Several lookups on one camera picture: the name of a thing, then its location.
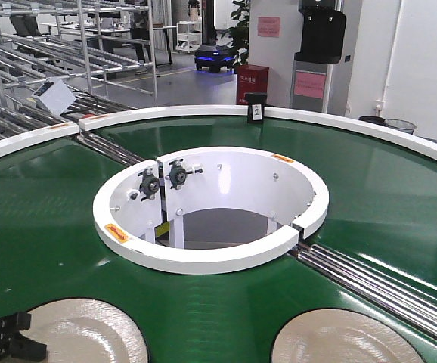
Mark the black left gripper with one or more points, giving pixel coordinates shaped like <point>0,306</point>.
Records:
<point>19,346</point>

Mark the cream plate with black rim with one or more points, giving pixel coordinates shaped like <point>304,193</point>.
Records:
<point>86,330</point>

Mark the steel rollers left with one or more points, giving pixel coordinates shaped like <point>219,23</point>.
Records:
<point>108,148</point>

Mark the steel rollers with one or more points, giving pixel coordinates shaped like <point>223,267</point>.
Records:
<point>411,305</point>
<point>108,148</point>

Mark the white control box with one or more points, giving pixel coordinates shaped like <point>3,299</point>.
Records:
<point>54,96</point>

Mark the metal roller rack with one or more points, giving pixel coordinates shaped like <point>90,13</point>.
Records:
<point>73,41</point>

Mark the black sensor box on rim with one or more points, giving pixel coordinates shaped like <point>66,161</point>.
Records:
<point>256,105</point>

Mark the white outer conveyor rim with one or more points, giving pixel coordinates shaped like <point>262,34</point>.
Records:
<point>47,133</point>

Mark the black mobile robot blue light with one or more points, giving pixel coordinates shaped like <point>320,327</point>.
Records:
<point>214,57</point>

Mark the red fire cabinet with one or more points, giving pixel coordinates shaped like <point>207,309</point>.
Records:
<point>250,78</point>

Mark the green potted plant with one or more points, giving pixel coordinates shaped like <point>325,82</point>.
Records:
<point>239,33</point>

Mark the steel rollers right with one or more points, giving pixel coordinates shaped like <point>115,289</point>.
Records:
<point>411,305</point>

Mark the black water dispenser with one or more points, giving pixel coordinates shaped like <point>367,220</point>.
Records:
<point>323,32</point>

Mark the wire mesh waste bin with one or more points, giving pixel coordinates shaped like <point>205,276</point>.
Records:
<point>401,125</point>

